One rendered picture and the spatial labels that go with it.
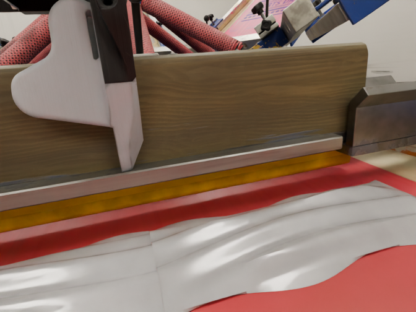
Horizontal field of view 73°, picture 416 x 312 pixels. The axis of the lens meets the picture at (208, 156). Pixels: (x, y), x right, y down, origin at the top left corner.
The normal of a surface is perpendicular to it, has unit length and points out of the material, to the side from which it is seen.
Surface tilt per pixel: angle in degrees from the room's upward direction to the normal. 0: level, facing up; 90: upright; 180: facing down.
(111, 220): 0
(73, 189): 89
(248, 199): 0
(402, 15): 90
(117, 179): 89
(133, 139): 109
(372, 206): 29
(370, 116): 90
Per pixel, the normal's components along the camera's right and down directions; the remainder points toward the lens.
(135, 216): -0.07, -0.95
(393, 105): 0.29, 0.27
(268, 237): 0.17, -0.72
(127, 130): 0.30, 0.47
